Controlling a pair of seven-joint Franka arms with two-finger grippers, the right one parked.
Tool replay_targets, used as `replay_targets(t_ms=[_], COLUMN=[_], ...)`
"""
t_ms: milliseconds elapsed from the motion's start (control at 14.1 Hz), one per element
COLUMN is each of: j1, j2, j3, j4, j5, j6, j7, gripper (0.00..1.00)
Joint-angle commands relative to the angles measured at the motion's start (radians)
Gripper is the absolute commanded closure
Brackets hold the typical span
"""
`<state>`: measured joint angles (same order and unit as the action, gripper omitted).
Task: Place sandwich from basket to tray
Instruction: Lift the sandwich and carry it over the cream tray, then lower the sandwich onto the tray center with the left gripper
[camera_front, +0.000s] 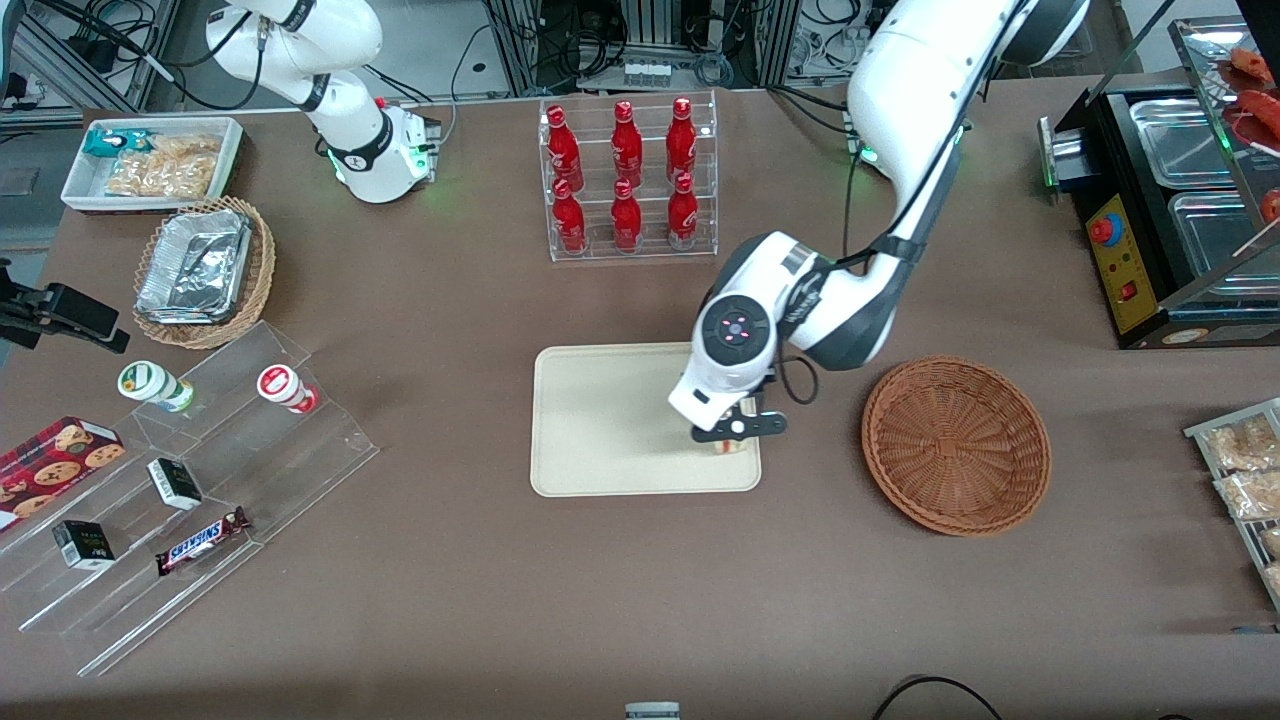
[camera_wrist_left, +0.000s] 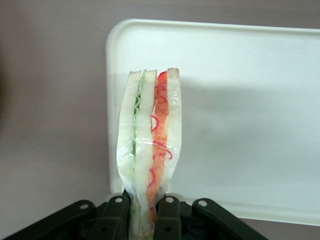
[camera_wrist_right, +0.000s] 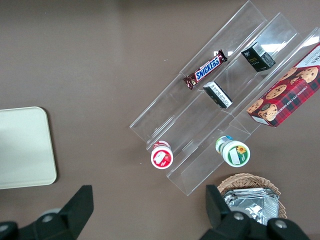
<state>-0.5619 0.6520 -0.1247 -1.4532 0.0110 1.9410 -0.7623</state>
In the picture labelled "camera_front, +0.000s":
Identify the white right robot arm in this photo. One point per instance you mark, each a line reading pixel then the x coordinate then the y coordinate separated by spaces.
pixel 300 40

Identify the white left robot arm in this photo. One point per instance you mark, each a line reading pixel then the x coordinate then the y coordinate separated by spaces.
pixel 900 100

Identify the beige plastic tray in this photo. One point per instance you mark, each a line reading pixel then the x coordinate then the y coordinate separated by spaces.
pixel 600 420

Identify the oval light wicker basket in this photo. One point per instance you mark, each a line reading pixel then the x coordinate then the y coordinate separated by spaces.
pixel 262 270

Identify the round brown wicker basket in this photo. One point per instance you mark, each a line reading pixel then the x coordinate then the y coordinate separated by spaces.
pixel 955 445

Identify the grey metal snack tray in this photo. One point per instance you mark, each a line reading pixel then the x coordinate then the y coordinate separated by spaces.
pixel 1200 432

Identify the green lid yogurt bottle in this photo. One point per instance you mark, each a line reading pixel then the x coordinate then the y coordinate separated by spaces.
pixel 150 382

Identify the stacked foil containers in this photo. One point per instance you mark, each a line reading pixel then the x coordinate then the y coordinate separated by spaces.
pixel 195 265

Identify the white rectangular bin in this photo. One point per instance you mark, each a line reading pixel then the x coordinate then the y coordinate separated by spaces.
pixel 80 185

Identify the red chocolate chip cookie box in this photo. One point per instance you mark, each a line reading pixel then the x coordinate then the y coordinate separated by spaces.
pixel 50 465

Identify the clear bag of crackers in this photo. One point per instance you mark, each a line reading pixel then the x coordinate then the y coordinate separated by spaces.
pixel 165 168

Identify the teal snack packet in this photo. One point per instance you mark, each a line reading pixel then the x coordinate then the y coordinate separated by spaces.
pixel 110 141

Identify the small black carton box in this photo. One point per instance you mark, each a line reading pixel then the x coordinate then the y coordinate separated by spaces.
pixel 83 545
pixel 175 483

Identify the clear acrylic bottle rack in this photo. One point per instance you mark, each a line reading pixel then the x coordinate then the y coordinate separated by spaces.
pixel 655 255

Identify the red lid yogurt bottle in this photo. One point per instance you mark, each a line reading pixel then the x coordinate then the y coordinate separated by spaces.
pixel 280 385

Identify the red cola bottle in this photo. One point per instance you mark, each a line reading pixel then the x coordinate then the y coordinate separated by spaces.
pixel 564 150
pixel 681 143
pixel 683 213
pixel 627 145
pixel 569 220
pixel 626 218

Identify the clear acrylic tiered stand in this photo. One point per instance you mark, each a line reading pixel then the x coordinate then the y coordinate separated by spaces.
pixel 290 460

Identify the Snickers chocolate bar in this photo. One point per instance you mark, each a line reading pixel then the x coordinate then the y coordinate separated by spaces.
pixel 200 541

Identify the grey device edge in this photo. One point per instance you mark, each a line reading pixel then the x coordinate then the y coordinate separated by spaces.
pixel 652 711

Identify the white connector block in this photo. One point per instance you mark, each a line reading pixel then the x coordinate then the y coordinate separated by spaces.
pixel 646 72

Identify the red emergency stop button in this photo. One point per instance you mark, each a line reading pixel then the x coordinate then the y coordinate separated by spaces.
pixel 1104 231

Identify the black food warmer appliance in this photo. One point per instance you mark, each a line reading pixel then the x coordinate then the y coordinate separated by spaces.
pixel 1110 170

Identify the clear bag of snacks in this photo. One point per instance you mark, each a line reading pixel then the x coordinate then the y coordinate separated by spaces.
pixel 1250 495
pixel 1274 578
pixel 1245 445
pixel 1272 540

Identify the steel warmer pan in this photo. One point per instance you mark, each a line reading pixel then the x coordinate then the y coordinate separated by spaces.
pixel 1215 245
pixel 1185 140

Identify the red sausage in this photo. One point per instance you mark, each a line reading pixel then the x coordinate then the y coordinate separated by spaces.
pixel 1272 206
pixel 1255 65
pixel 1262 112

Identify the aluminium frame rack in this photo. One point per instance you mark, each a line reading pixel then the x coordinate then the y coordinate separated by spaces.
pixel 640 25

